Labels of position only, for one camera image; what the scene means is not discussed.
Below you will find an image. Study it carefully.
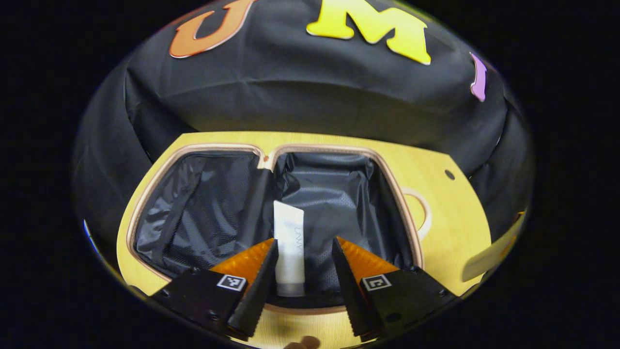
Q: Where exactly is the pink suitcase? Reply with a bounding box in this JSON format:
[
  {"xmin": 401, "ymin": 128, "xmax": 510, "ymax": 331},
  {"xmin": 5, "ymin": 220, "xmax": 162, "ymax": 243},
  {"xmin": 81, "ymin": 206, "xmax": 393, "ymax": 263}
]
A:
[{"xmin": 126, "ymin": 143, "xmax": 433, "ymax": 317}]

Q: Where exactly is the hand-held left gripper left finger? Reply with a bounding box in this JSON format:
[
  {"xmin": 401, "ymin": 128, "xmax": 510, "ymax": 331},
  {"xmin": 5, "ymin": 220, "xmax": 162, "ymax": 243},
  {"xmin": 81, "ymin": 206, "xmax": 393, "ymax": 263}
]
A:
[{"xmin": 150, "ymin": 238, "xmax": 280, "ymax": 341}]

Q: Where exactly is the black backdrop cloth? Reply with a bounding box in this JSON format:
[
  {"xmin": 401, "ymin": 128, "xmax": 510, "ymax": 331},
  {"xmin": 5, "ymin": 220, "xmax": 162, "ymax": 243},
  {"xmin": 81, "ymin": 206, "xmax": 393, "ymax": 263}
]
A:
[{"xmin": 72, "ymin": 0, "xmax": 536, "ymax": 272}]

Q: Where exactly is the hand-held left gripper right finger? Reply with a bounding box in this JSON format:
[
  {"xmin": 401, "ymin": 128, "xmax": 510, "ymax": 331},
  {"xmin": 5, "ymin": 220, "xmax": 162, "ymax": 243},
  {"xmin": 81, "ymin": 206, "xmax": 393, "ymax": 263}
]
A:
[{"xmin": 331, "ymin": 236, "xmax": 459, "ymax": 338}]

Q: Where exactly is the white squeeze tube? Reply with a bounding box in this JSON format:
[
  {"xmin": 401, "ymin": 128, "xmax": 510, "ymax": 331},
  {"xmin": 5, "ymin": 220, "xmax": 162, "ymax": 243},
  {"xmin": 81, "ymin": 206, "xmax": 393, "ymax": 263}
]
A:
[{"xmin": 273, "ymin": 200, "xmax": 306, "ymax": 298}]

